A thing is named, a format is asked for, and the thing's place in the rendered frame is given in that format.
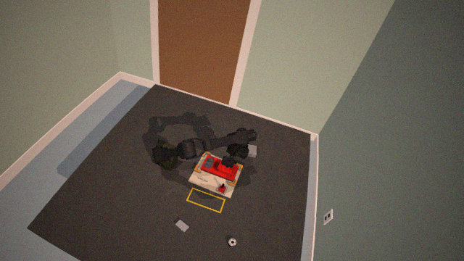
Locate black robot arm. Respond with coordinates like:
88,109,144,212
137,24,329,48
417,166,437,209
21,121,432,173
152,128,257,164

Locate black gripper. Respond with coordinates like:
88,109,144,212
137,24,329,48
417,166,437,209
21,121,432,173
221,145,240,168

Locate cream flat base plate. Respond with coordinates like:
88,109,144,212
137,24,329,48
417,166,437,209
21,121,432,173
188,152,243,199

